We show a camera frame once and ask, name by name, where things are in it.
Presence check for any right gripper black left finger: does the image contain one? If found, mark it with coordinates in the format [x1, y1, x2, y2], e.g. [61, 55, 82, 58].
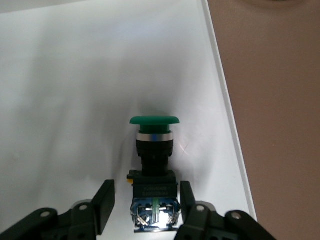
[0, 179, 116, 240]

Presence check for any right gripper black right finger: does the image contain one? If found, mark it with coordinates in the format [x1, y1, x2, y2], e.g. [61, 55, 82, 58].
[174, 180, 276, 240]

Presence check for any green mushroom push button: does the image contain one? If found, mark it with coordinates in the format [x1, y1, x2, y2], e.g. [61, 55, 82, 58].
[126, 114, 181, 233]

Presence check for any white plastic drawer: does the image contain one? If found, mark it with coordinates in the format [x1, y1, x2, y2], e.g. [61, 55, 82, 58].
[0, 0, 258, 240]

